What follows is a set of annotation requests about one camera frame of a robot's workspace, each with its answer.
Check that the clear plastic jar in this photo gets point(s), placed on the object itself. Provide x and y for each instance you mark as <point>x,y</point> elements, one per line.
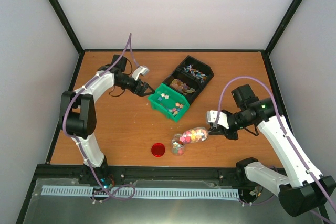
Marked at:
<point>178,144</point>

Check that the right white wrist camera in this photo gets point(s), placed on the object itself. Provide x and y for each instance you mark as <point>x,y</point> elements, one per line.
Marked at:
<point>221,118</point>

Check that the light blue slotted cable duct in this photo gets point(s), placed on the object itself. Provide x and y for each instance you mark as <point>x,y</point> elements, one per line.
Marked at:
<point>142,193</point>

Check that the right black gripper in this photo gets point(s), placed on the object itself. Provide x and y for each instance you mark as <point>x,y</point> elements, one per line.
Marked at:
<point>233,135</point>

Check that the red jar lid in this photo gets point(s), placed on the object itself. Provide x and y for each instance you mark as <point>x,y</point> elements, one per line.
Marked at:
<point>158,150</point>

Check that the black aluminium frame rail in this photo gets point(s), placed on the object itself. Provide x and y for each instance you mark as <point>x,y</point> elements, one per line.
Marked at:
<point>127,174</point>

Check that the green plastic candy bin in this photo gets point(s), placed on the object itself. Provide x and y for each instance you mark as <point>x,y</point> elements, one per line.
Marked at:
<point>169,102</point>

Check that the silver metal scoop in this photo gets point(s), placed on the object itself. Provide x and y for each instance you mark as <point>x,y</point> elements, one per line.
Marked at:
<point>194,135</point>

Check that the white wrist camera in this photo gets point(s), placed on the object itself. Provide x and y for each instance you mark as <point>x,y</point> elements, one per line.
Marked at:
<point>140,71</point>
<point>221,118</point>

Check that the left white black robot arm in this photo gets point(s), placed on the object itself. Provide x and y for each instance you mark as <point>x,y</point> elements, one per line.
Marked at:
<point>77,117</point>

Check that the metal sheet panel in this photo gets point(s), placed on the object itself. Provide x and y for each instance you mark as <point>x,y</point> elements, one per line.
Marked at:
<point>69,209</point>

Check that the black bin with lollipops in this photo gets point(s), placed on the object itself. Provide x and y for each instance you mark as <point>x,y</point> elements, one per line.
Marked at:
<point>197,70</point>

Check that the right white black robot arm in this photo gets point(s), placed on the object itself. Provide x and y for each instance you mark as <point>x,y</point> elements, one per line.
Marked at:
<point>303,187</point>

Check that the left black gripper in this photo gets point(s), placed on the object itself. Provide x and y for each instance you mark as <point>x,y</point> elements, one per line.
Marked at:
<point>142,89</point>

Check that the black bin with popsicle candies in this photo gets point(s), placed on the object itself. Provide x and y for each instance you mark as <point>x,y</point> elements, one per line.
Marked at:
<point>184,84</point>

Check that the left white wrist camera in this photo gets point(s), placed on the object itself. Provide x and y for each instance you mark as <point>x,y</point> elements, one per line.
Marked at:
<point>140,71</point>

